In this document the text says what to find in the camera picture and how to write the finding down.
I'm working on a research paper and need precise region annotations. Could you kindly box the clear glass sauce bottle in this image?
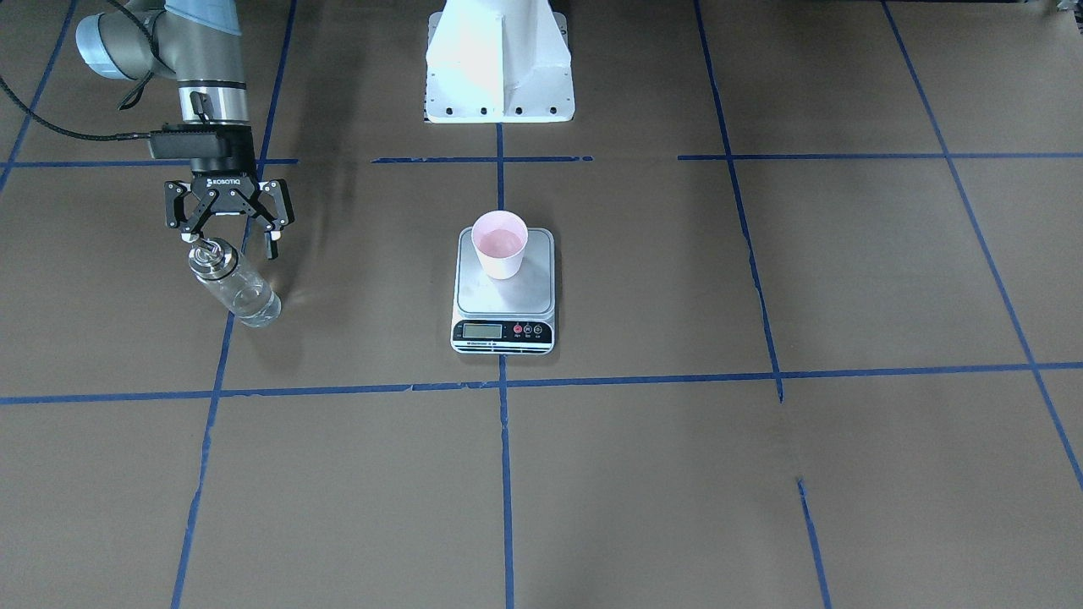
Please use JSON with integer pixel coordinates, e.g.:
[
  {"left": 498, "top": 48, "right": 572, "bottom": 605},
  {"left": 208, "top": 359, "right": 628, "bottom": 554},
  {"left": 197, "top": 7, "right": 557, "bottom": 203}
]
[{"left": 187, "top": 238, "right": 282, "bottom": 328}]

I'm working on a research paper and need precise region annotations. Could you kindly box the black camera cable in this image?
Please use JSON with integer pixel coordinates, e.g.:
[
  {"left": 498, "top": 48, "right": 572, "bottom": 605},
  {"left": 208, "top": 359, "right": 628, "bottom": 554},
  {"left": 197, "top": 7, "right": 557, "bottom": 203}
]
[{"left": 0, "top": 59, "right": 170, "bottom": 143}]

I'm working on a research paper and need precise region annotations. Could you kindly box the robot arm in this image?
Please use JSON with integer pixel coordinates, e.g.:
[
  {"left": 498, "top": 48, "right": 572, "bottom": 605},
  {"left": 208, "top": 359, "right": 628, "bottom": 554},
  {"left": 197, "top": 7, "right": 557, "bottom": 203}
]
[{"left": 76, "top": 1, "right": 293, "bottom": 259}]

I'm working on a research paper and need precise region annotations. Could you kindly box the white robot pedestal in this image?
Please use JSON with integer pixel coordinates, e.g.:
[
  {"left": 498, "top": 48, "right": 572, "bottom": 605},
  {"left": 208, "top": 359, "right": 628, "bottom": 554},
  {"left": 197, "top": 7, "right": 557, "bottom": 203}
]
[{"left": 423, "top": 1, "right": 576, "bottom": 124}]

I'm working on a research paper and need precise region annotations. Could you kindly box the pink plastic cup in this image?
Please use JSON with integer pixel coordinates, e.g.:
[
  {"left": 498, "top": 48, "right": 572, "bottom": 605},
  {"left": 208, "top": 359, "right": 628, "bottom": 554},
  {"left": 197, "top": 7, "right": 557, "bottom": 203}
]
[{"left": 470, "top": 211, "right": 529, "bottom": 280}]

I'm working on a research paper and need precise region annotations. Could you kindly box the silver digital kitchen scale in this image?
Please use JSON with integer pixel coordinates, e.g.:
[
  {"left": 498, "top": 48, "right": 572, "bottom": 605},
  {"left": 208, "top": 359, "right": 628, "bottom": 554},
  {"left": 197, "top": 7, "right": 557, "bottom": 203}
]
[{"left": 449, "top": 228, "right": 558, "bottom": 355}]

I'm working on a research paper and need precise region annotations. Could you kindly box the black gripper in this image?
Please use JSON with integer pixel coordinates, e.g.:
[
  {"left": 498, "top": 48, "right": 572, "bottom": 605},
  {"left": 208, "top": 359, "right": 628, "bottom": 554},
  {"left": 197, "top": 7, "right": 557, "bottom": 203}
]
[{"left": 162, "top": 124, "right": 295, "bottom": 260}]

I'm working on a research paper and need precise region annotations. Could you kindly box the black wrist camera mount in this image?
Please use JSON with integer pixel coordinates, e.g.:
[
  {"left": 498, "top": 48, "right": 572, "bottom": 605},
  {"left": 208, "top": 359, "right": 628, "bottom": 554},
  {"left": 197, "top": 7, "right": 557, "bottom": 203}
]
[{"left": 147, "top": 126, "right": 229, "bottom": 161}]

